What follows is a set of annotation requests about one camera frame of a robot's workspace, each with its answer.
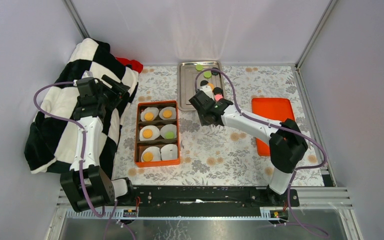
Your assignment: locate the yellow cookie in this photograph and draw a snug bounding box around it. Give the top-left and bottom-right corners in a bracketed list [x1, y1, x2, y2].
[142, 129, 153, 139]
[141, 111, 156, 122]
[208, 83, 215, 90]
[142, 152, 154, 162]
[162, 109, 173, 119]

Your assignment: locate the pink cookie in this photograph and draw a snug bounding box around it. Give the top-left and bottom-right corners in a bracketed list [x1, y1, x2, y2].
[214, 94, 224, 102]

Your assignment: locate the orange box lid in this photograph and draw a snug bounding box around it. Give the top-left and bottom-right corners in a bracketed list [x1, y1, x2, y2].
[251, 97, 296, 157]

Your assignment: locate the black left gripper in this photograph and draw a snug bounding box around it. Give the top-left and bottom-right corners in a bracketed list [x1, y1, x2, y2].
[95, 74, 130, 111]

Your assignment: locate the white paper cookie liner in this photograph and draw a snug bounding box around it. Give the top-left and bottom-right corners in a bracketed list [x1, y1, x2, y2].
[160, 144, 179, 161]
[160, 124, 178, 140]
[159, 106, 177, 120]
[140, 107, 160, 122]
[140, 146, 162, 163]
[139, 125, 160, 141]

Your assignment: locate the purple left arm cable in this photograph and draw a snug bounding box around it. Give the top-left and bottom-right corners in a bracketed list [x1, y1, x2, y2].
[33, 81, 137, 240]

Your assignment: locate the green cookie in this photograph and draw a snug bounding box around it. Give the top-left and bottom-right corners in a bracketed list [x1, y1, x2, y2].
[164, 131, 176, 139]
[195, 64, 204, 72]
[203, 71, 212, 79]

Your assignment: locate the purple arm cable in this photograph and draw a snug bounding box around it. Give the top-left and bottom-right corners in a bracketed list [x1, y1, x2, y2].
[33, 81, 137, 240]
[193, 67, 329, 239]

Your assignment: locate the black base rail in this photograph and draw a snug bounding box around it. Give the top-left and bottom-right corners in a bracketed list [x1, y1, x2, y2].
[117, 185, 300, 218]

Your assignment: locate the red cloth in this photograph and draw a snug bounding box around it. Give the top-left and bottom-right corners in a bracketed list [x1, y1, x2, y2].
[116, 57, 144, 74]

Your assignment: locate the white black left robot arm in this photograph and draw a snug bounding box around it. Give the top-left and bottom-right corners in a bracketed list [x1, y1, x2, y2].
[60, 75, 135, 213]

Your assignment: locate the black cookie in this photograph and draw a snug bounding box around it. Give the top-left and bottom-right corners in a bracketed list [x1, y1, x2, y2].
[200, 80, 209, 87]
[211, 67, 220, 76]
[212, 87, 223, 95]

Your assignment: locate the stainless steel tray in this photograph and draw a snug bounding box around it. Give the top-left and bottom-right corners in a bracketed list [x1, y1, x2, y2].
[177, 60, 222, 111]

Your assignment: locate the orange cookie box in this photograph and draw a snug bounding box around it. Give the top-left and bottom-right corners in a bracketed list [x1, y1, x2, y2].
[134, 100, 180, 168]

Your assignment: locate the black white checkered blanket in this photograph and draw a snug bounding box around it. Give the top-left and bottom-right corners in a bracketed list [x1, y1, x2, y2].
[24, 38, 140, 178]

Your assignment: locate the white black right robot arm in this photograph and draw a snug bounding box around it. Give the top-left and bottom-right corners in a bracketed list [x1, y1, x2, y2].
[189, 90, 308, 206]

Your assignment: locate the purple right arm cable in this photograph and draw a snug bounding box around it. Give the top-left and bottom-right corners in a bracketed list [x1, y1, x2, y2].
[193, 67, 329, 239]

